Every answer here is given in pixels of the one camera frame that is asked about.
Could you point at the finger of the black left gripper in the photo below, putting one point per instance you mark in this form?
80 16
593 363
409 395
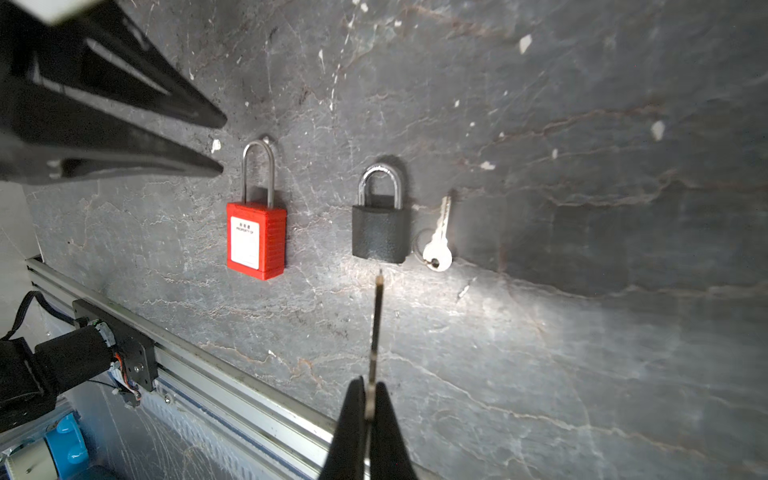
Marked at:
49 138
103 52

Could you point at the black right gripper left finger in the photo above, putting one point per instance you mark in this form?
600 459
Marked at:
345 459

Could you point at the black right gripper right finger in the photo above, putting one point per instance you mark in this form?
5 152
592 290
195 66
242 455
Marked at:
389 458

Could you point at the red long-shackle padlock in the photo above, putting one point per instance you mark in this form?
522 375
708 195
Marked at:
256 232

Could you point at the black padlock near key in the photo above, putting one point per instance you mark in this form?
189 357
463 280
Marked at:
381 233

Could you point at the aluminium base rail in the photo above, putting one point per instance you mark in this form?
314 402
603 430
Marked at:
240 423

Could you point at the silver key with ring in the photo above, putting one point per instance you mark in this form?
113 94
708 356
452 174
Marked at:
436 254

